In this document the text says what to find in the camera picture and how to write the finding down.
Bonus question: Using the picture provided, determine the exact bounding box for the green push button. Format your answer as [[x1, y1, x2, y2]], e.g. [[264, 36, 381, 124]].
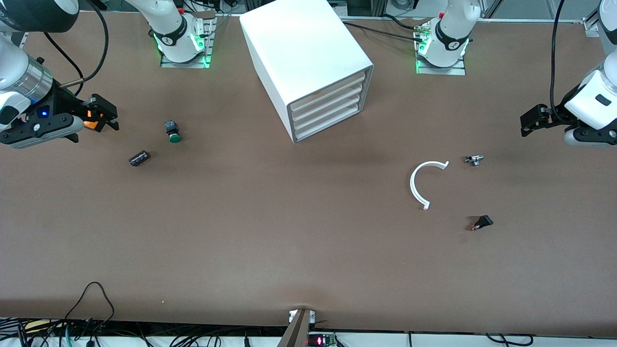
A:
[[164, 120, 183, 144]]

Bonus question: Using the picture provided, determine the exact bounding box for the white plastic drawer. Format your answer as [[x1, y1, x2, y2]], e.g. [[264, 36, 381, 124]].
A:
[[290, 83, 364, 122], [292, 94, 362, 132], [288, 71, 369, 113], [294, 104, 361, 142]]

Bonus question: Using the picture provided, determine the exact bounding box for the white drawer cabinet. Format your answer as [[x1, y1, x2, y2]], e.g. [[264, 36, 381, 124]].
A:
[[240, 0, 375, 144]]

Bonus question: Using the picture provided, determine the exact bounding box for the white curved plastic arc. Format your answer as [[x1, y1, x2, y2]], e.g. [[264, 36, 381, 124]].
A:
[[410, 160, 450, 211]]

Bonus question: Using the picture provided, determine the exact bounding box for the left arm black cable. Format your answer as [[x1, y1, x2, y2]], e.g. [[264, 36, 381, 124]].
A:
[[550, 0, 568, 125]]

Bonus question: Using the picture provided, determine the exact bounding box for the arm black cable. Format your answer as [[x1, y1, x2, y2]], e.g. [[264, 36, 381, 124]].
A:
[[550, 0, 568, 125], [42, 0, 110, 97]]

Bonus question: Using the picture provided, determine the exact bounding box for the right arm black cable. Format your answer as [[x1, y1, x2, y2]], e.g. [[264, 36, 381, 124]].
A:
[[42, 0, 110, 97]]

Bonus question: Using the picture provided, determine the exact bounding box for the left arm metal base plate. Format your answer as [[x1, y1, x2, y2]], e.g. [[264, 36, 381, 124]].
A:
[[416, 24, 467, 76]]

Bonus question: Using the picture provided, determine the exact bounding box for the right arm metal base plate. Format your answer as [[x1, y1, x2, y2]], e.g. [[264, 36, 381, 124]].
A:
[[160, 17, 213, 69]]

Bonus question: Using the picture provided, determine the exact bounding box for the black looped cable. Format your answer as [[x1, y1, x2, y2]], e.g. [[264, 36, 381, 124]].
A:
[[64, 281, 116, 329]]

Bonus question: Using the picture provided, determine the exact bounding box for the black table cable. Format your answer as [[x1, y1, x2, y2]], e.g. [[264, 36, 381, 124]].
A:
[[384, 13, 421, 30], [343, 21, 425, 42]]

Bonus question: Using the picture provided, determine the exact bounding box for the brown wooden post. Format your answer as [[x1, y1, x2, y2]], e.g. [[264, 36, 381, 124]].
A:
[[277, 309, 311, 347]]

